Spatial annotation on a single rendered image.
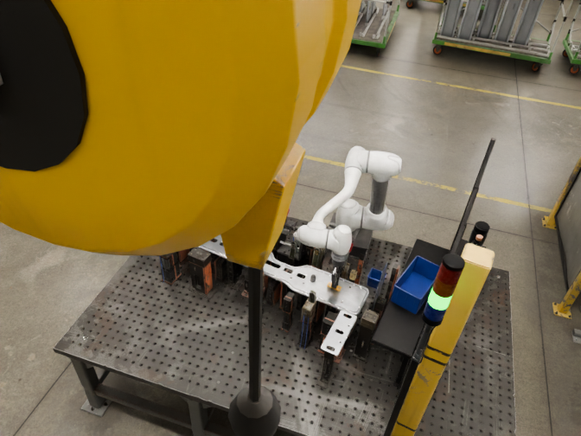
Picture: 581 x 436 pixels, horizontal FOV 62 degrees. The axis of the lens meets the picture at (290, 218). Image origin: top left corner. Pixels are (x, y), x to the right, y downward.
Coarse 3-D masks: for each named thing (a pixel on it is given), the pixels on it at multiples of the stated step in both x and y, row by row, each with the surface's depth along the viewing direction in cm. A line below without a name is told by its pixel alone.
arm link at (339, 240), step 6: (336, 228) 250; (342, 228) 250; (348, 228) 251; (330, 234) 252; (336, 234) 249; (342, 234) 248; (348, 234) 249; (330, 240) 252; (336, 240) 250; (342, 240) 249; (348, 240) 251; (330, 246) 253; (336, 246) 252; (342, 246) 251; (348, 246) 253; (336, 252) 256; (342, 252) 254
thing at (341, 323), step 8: (344, 312) 268; (336, 320) 263; (344, 320) 264; (352, 320) 264; (336, 328) 259; (344, 328) 260; (328, 336) 255; (336, 336) 256; (344, 336) 256; (328, 344) 251; (336, 344) 251; (336, 352) 248
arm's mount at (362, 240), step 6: (330, 228) 351; (360, 234) 345; (366, 234) 345; (372, 234) 362; (354, 240) 341; (360, 240) 341; (366, 240) 340; (354, 246) 337; (360, 246) 337; (366, 246) 337; (330, 252) 347; (354, 252) 340; (360, 252) 339; (366, 252) 339; (354, 258) 343
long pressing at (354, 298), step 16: (224, 256) 297; (272, 256) 298; (272, 272) 288; (288, 272) 289; (304, 272) 289; (320, 272) 290; (304, 288) 280; (320, 288) 281; (352, 288) 282; (336, 304) 272; (352, 304) 273
